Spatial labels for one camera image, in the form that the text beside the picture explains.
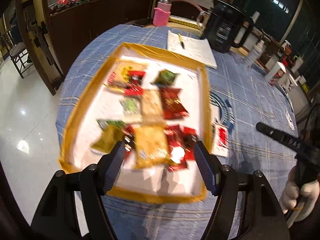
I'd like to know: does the white tumbler with straw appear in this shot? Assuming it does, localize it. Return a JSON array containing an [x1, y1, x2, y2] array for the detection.
[[291, 56, 304, 73]]

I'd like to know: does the dark wooden cabinet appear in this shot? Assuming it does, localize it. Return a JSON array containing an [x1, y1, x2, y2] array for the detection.
[[41, 0, 161, 95]]

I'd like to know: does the white gloved right hand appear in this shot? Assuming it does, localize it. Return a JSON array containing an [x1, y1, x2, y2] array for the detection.
[[279, 166, 319, 227]]

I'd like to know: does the white notebook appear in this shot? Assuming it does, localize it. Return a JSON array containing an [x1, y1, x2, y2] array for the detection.
[[167, 30, 217, 69]]

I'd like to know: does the beige biscuit packet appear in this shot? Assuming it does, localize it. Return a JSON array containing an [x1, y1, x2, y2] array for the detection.
[[141, 89, 164, 123]]

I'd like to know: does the red black candy packet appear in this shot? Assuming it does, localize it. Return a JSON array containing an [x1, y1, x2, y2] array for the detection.
[[124, 70, 145, 96]]

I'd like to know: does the black yellow pen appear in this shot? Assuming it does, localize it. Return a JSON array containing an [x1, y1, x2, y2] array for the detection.
[[178, 33, 185, 49]]

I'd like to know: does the yellow pastry packet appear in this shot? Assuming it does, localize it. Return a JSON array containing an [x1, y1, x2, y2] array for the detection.
[[134, 125, 170, 169]]

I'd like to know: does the black electric kettle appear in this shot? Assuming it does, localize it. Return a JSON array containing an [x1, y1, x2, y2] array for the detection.
[[196, 0, 254, 53]]

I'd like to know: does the green gold pea snack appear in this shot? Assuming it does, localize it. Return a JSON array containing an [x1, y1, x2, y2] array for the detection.
[[91, 119, 126, 154]]

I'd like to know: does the blue plaid tablecloth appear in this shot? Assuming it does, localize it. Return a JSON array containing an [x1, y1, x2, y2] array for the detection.
[[56, 24, 297, 239]]

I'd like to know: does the salted egg cracker packet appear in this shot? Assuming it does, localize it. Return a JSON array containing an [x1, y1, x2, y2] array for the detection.
[[104, 60, 149, 93]]

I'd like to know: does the yellow taped foam tray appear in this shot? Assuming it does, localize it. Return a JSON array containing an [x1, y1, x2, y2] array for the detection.
[[59, 42, 211, 204]]

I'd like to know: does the dark red round-logo packet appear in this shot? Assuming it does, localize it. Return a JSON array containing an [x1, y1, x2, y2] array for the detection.
[[164, 124, 198, 172]]

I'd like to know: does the large red snack packet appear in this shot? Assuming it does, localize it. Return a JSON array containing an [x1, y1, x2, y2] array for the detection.
[[159, 87, 189, 120]]

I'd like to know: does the pink sleeved thermos bottle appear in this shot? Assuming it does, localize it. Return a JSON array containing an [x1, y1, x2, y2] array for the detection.
[[153, 0, 171, 27]]

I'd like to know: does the patterned paper cup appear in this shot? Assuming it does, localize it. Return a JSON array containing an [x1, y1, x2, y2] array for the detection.
[[282, 74, 300, 93]]

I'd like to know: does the white red snack packet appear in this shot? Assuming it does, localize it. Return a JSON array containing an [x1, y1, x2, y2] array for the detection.
[[210, 122, 229, 158]]

